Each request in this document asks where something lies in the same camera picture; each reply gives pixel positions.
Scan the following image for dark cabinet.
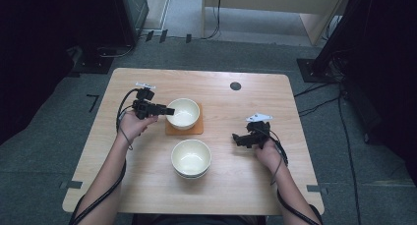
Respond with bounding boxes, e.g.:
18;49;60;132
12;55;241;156
110;0;150;48

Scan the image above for cream ceramic bowl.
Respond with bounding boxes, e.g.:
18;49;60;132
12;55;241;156
173;167;210;181
170;139;212;178
165;97;201;131

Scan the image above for grey floor tape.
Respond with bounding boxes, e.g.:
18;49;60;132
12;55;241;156
58;180;84;191
306;184;329;197

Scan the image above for dark curtain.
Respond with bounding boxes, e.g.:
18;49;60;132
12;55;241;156
0;0;114;145

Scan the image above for person's right hand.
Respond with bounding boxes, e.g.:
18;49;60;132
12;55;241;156
254;138;287;173

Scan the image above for person's dark clothing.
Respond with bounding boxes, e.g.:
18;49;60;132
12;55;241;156
131;213;268;225

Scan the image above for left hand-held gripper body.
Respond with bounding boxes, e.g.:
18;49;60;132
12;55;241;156
132;82;168;121

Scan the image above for slotted bamboo trivet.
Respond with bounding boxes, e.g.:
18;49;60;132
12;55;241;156
164;102;205;136

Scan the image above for black stand base plate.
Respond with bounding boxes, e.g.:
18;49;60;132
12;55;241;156
71;47;115;76

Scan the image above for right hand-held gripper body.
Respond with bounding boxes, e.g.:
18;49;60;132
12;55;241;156
240;112;273;150

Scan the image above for black metal stand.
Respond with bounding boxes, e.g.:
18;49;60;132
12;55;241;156
296;0;378;84

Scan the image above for beige wooden desk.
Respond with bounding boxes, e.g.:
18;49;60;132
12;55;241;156
201;0;350;46

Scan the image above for person's left hand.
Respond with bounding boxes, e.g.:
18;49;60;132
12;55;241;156
118;111;159;144

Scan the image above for black hanging cable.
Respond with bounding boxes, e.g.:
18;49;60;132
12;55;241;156
200;0;223;41

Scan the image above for black floor cable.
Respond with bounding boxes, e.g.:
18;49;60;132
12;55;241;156
293;82;342;98
297;95;342;118
336;88;363;225

